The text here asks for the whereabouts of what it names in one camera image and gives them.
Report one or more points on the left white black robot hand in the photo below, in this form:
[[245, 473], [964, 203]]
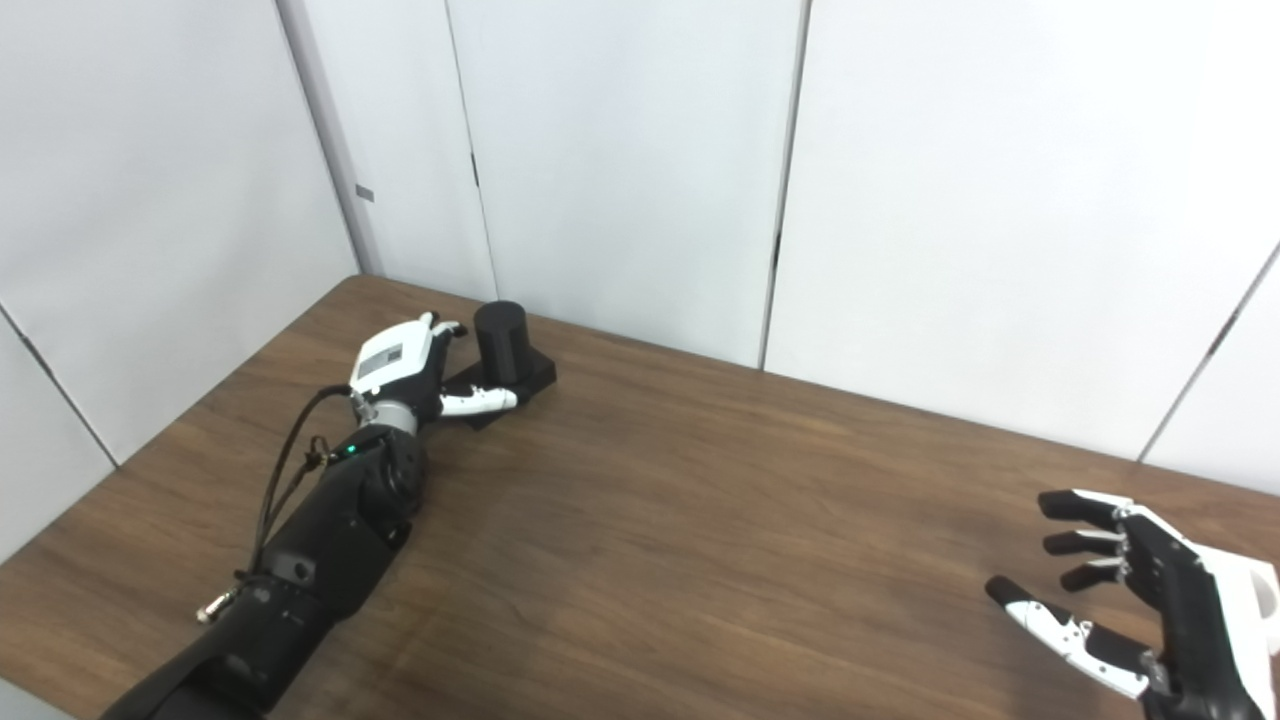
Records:
[[395, 362]]

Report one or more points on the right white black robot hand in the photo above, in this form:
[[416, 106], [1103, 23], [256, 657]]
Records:
[[1195, 620]]

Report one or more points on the white square piece with hole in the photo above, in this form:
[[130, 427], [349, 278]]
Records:
[[1262, 575]]

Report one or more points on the black cylindrical peg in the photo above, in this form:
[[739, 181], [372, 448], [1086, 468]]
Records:
[[500, 340]]

